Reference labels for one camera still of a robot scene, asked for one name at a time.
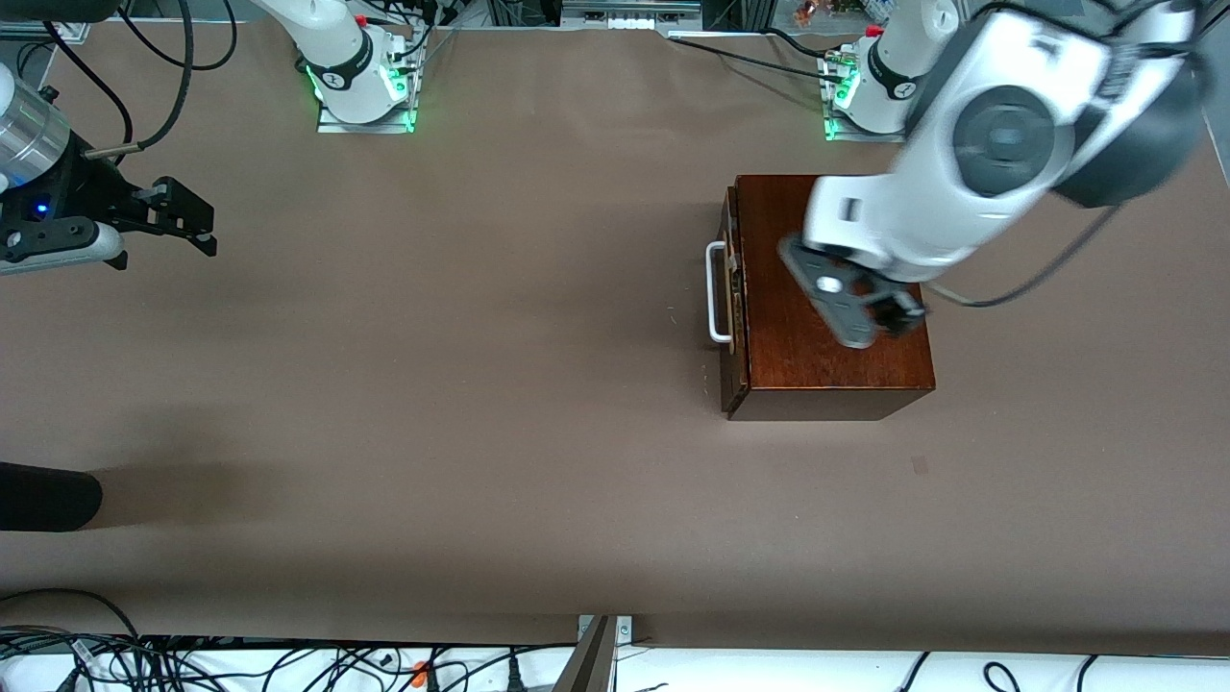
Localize white metal drawer handle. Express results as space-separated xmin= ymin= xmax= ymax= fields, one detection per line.
xmin=706 ymin=240 xmax=736 ymax=344

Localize wooden drawer with dark front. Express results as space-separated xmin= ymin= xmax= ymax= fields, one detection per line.
xmin=721 ymin=185 xmax=742 ymax=387

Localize dark brown wooden cabinet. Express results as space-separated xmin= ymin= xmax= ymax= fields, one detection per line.
xmin=721 ymin=173 xmax=936 ymax=422

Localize black rounded object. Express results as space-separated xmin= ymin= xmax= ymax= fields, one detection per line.
xmin=0 ymin=461 xmax=104 ymax=532

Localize white power strip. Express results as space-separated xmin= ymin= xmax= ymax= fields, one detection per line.
xmin=561 ymin=0 xmax=704 ymax=32

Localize dark aluminium profile beam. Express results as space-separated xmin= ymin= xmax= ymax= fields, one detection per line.
xmin=552 ymin=615 xmax=618 ymax=692

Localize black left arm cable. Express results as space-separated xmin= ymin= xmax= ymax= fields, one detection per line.
xmin=922 ymin=202 xmax=1125 ymax=310

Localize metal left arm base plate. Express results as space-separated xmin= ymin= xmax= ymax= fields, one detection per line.
xmin=822 ymin=53 xmax=909 ymax=143

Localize curved black table cable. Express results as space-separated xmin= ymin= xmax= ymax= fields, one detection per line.
xmin=764 ymin=27 xmax=856 ymax=61

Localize long black table cable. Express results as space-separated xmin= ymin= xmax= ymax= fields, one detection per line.
xmin=668 ymin=37 xmax=837 ymax=83

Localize arched black floor cable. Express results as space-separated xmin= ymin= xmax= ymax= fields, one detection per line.
xmin=0 ymin=587 xmax=145 ymax=640

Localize silver corner bracket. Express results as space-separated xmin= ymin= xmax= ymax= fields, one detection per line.
xmin=577 ymin=615 xmax=634 ymax=650

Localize tangled black floor cables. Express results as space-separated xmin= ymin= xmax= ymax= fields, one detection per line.
xmin=0 ymin=625 xmax=578 ymax=692

